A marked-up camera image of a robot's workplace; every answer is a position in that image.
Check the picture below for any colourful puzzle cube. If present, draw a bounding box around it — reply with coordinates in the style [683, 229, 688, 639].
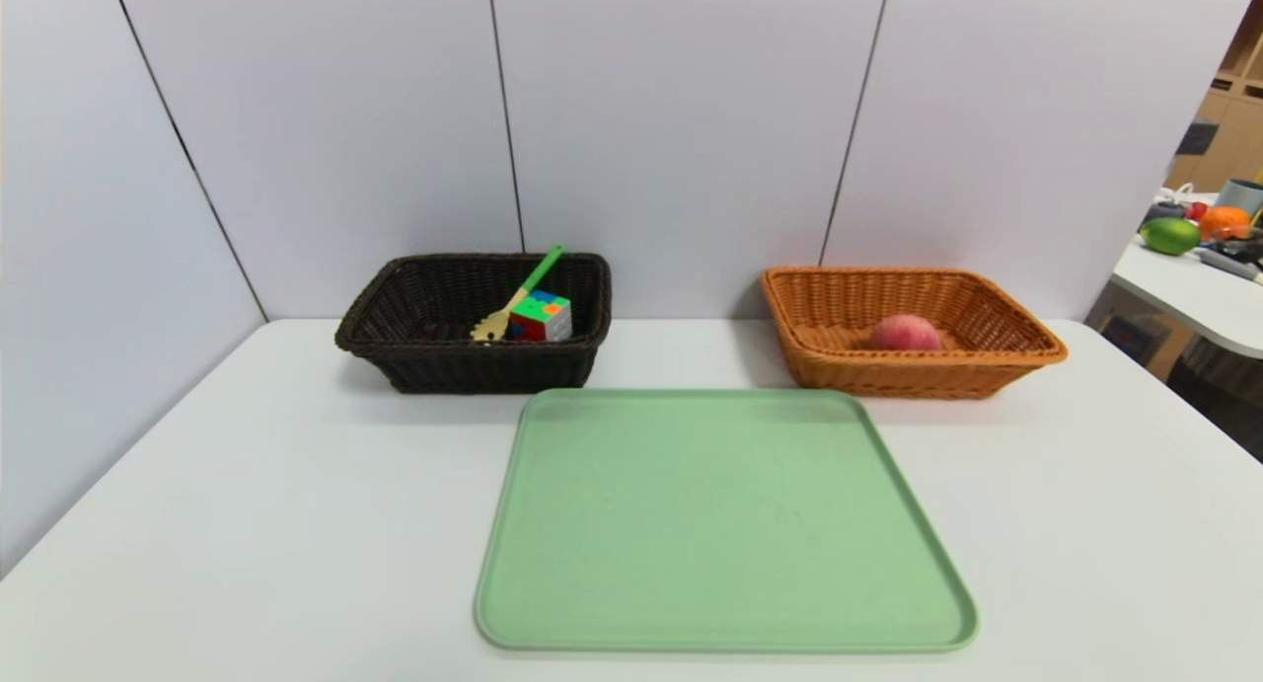
[508, 289, 573, 344]

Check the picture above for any yellow pasta spoon green handle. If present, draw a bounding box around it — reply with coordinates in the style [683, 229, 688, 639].
[470, 244, 567, 344]

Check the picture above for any red peach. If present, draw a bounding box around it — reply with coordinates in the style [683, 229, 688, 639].
[869, 313, 944, 352]

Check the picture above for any dark brown wicker basket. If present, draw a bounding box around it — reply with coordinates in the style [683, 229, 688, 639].
[334, 253, 614, 396]

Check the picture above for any orange wicker basket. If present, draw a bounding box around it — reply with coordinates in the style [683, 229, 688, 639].
[760, 265, 1069, 400]

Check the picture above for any light green plastic tray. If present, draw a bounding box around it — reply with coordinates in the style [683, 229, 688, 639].
[473, 387, 980, 654]

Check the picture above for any dark box under table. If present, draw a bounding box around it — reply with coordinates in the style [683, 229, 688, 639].
[1098, 310, 1157, 365]

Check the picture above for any green round fruit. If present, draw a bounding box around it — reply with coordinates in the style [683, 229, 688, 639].
[1139, 217, 1203, 258]

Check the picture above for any white side table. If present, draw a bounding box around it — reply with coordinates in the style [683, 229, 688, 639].
[1098, 190, 1263, 360]

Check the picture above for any grey flat device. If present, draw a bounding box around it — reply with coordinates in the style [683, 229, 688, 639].
[1198, 248, 1263, 286]

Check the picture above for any orange round fruit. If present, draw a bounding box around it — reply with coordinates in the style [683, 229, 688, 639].
[1198, 205, 1253, 242]

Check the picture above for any teal cup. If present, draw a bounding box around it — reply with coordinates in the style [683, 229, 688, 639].
[1216, 178, 1263, 219]

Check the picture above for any wooden shelf unit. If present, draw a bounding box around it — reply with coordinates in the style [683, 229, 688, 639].
[1164, 0, 1263, 195]

